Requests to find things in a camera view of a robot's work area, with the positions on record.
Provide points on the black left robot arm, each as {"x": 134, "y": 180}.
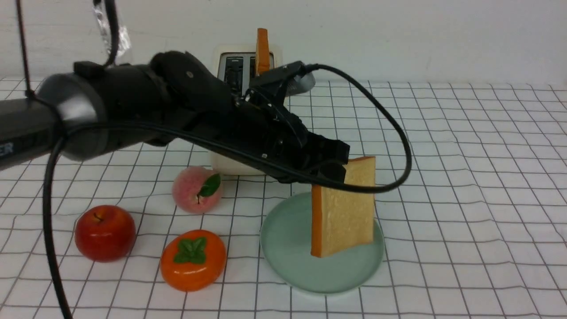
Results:
{"x": 177, "y": 92}

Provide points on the light green round plate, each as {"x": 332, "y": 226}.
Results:
{"x": 285, "y": 239}

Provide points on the red apple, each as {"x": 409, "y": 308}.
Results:
{"x": 105, "y": 233}

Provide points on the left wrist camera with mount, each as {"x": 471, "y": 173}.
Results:
{"x": 284, "y": 81}

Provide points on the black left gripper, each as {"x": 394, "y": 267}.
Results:
{"x": 256, "y": 130}

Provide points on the cream white toaster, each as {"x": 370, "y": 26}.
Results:
{"x": 235, "y": 66}

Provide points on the orange persimmon with green calyx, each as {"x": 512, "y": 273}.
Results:
{"x": 193, "y": 260}

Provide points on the toasted bread slice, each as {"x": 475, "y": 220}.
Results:
{"x": 340, "y": 220}
{"x": 263, "y": 54}

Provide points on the white black grid tablecloth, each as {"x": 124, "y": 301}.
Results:
{"x": 477, "y": 231}

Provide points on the pink peach with leaf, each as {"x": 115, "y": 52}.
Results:
{"x": 197, "y": 189}

